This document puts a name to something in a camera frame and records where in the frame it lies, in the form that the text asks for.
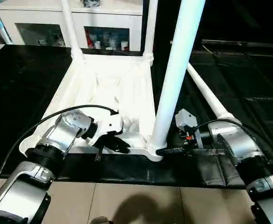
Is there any white plastic table leg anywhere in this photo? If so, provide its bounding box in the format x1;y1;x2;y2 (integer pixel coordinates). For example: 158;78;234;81
59;0;86;63
143;0;158;63
148;0;206;157
187;63;242;123

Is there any white compartment tray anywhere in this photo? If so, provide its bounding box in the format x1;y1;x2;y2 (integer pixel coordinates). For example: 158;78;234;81
19;52;164;162

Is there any black work mat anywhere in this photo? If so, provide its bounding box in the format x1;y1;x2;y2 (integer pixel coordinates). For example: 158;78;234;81
0;42;273;189

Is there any long black bar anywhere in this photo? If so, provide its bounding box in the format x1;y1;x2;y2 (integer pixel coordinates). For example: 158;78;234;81
202;40;273;49

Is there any white glass-door cabinet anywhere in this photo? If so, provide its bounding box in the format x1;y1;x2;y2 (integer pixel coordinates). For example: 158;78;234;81
0;0;144;53

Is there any silver crumpled object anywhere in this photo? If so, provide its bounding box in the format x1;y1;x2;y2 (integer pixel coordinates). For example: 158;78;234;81
83;0;101;7

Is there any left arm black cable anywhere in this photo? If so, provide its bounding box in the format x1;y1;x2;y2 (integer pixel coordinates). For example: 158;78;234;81
0;105;120;196

